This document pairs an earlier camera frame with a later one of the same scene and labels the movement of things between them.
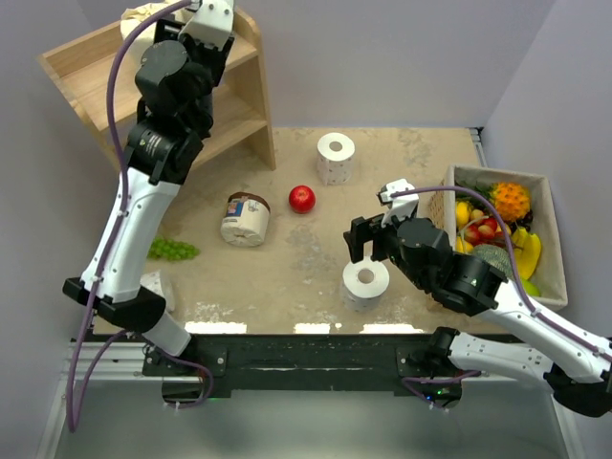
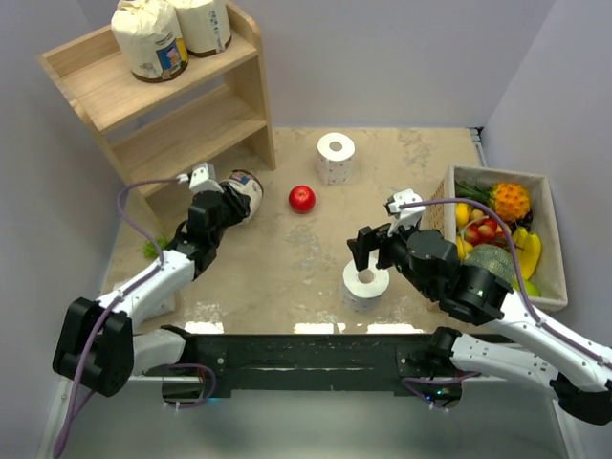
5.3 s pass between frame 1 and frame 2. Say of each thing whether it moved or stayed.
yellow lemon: stayed
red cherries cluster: stayed
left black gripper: moved
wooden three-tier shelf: stayed
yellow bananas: stayed
